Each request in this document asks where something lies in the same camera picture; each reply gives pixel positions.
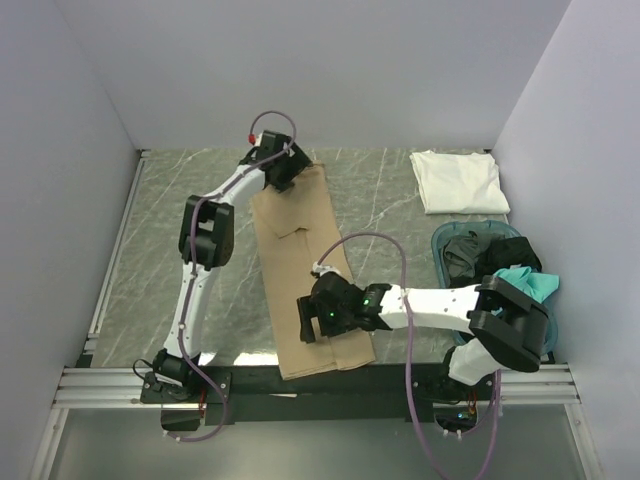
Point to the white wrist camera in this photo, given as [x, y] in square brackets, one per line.
[256, 139]
[319, 270]

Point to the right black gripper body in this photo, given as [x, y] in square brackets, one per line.
[333, 322]

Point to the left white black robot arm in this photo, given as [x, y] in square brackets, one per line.
[206, 244]

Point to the grey t shirt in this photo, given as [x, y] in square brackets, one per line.
[461, 255]

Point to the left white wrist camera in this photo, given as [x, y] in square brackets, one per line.
[256, 139]

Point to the teal plastic laundry basket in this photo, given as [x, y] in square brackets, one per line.
[445, 232]

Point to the folded white t shirt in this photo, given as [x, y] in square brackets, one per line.
[459, 183]

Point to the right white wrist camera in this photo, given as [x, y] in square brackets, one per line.
[319, 270]

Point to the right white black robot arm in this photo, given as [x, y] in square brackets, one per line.
[507, 327]

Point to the teal t shirt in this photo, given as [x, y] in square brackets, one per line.
[539, 286]

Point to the black t shirt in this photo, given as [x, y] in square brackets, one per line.
[505, 253]

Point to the tan t shirt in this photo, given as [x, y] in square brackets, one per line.
[294, 229]

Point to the black base beam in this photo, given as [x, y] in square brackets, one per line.
[260, 394]

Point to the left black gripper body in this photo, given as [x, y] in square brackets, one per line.
[290, 168]

